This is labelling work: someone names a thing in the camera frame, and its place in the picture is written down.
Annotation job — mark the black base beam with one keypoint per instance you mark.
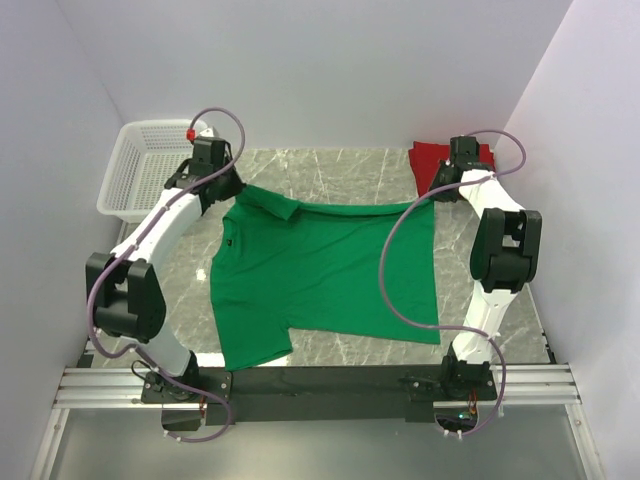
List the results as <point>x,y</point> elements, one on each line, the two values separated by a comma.
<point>414,393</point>

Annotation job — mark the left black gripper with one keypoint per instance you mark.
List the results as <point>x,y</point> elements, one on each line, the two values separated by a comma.
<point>236,188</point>

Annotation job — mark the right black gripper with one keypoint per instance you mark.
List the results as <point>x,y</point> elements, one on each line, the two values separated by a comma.
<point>444,196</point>

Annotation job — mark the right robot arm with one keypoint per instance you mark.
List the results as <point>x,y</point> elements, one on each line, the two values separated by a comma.
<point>504,257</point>

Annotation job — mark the green t-shirt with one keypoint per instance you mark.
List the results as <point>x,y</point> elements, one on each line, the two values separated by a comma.
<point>284,264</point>

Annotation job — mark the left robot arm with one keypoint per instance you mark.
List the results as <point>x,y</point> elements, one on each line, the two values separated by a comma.
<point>124,295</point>

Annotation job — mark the white plastic basket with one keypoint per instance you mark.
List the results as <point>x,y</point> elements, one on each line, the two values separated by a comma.
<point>145,154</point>

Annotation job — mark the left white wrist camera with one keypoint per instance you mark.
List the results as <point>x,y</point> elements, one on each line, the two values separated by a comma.
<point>192,134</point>

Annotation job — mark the folded red t-shirt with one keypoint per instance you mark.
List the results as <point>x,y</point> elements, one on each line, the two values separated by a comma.
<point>425,158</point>

